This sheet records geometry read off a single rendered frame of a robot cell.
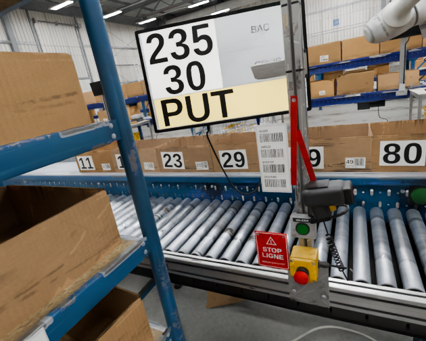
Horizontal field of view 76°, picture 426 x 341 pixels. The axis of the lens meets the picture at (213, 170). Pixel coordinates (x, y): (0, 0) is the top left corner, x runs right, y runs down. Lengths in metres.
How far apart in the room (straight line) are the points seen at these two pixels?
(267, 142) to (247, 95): 0.16
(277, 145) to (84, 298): 0.56
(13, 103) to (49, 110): 0.04
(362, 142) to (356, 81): 4.27
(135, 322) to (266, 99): 0.64
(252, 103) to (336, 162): 0.66
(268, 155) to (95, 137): 0.50
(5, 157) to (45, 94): 0.10
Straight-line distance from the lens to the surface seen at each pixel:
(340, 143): 1.36
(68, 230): 0.43
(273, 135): 0.75
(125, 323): 0.53
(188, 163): 1.64
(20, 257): 0.41
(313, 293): 0.97
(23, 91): 0.40
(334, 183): 0.74
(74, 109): 0.43
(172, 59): 0.87
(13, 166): 0.35
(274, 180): 0.79
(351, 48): 5.84
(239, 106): 0.84
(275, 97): 0.84
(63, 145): 0.38
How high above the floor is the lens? 1.37
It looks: 17 degrees down
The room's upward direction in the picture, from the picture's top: 10 degrees counter-clockwise
